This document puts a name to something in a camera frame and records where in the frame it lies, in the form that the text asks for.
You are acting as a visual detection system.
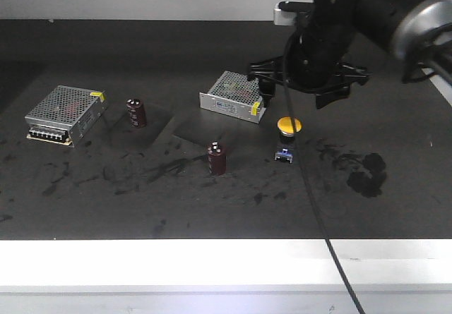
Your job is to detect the dark red capacitor front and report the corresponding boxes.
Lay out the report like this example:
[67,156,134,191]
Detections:
[207,141,227,176]

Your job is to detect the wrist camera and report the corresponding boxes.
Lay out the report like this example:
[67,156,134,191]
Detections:
[273,1,314,26]

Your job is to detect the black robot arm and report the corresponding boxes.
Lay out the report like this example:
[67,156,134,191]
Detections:
[247,0,451,108]

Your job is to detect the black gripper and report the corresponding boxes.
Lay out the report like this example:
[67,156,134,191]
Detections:
[246,10,370,109]

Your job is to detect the dark red capacitor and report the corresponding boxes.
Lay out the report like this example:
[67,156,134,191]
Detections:
[207,141,227,176]
[126,99,147,128]

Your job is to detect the black cable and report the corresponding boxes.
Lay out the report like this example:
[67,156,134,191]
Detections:
[282,31,367,314]

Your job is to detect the small metal mesh power supply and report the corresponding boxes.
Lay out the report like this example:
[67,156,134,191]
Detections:
[199,71,266,123]

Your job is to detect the large metal mesh power supply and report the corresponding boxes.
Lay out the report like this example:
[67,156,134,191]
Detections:
[25,85,108,147]

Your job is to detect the yellow mushroom push button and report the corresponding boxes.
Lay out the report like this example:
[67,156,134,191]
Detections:
[275,116,302,164]

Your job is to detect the dark red capacitor rear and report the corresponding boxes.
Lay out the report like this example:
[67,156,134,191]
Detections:
[126,99,147,128]

